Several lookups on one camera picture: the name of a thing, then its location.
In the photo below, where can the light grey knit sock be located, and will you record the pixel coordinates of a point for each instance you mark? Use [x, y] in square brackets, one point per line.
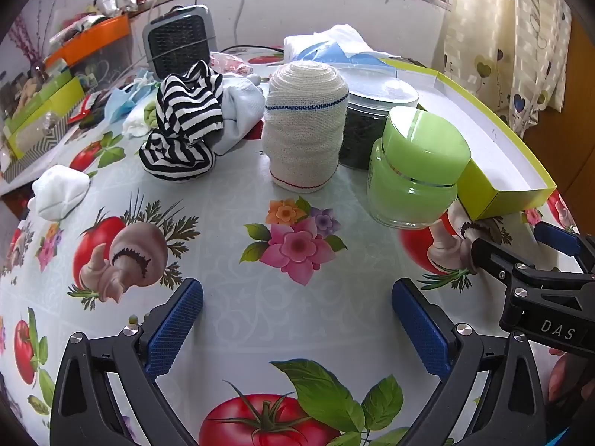
[237, 111]

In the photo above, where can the red white packet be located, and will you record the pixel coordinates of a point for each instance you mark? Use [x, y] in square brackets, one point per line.
[86, 109]

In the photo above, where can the cream heart print curtain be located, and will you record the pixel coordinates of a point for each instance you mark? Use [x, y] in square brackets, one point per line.
[488, 32]

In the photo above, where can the yellow-green gift box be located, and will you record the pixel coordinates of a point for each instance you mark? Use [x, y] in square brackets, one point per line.
[42, 111]

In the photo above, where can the bright green microfiber cloth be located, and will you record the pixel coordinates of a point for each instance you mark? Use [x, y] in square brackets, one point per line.
[151, 114]

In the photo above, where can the zigzag patterned box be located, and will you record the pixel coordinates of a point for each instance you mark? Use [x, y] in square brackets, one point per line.
[32, 153]

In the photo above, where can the grey space heater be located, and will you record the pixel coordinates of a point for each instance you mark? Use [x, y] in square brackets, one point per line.
[179, 42]

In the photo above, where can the dark jar with clear lid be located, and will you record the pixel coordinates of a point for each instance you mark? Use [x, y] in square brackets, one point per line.
[362, 134]

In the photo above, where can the purple dried branches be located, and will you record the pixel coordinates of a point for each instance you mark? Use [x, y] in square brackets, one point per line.
[28, 42]

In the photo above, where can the person's right hand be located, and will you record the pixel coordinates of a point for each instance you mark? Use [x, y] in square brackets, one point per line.
[560, 378]

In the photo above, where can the white blue tissue pack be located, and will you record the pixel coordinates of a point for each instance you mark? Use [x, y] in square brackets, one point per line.
[339, 39]

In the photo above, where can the yellow-green cardboard box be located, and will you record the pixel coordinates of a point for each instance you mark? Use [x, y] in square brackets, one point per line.
[492, 195]

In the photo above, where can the cream bandage roll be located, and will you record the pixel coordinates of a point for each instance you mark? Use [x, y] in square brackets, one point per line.
[302, 125]

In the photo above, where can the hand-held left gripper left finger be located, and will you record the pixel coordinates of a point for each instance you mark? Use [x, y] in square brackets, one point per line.
[174, 330]

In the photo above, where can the white sock ball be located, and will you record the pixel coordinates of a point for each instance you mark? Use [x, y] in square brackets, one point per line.
[60, 190]

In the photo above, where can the clear plastic bag pink contents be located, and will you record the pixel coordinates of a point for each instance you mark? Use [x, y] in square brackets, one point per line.
[227, 62]

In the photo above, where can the green glass jar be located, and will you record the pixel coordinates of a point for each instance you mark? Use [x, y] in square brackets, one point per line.
[409, 181]

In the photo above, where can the white folded cloth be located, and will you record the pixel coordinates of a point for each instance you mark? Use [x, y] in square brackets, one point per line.
[135, 125]

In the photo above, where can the vegetable print tablecloth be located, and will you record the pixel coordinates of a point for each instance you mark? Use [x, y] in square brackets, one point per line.
[223, 251]

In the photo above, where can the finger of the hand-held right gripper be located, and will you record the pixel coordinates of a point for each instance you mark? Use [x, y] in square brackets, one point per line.
[558, 239]
[492, 255]

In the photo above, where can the black white striped cloth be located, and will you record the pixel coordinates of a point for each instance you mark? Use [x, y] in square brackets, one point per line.
[186, 102]

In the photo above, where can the orange lidded storage container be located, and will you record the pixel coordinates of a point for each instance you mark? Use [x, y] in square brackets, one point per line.
[93, 35]

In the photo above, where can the blue face mask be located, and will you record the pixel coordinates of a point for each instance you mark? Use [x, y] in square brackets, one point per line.
[123, 104]

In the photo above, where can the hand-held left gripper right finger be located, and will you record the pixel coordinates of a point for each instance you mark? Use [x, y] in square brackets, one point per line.
[420, 330]

